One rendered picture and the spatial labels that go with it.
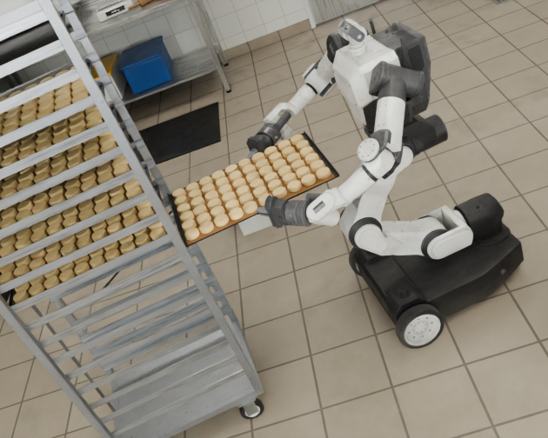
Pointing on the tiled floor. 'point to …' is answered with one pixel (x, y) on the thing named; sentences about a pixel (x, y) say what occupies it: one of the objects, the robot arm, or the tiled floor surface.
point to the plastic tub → (255, 224)
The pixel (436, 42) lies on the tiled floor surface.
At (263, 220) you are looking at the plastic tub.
